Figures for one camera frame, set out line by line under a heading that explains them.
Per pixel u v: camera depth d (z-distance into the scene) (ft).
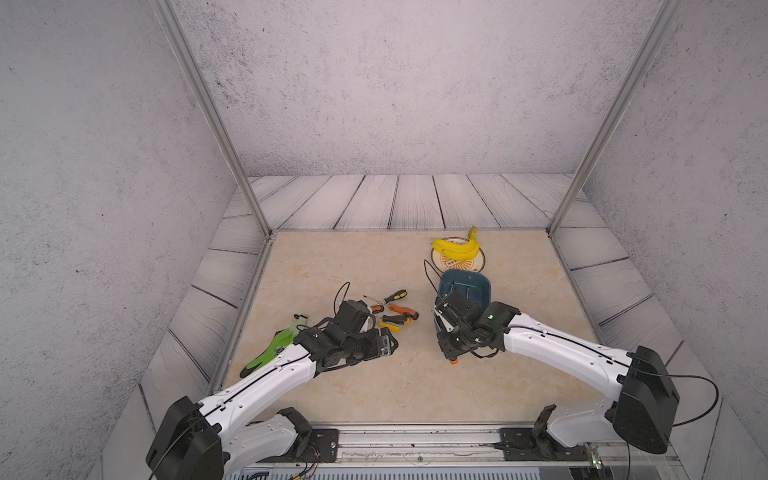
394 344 2.52
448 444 2.44
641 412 1.29
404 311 3.15
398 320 3.10
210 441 1.27
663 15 2.33
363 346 2.24
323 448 2.41
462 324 1.98
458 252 3.54
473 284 3.42
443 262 3.65
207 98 2.77
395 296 3.25
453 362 2.54
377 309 3.15
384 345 2.33
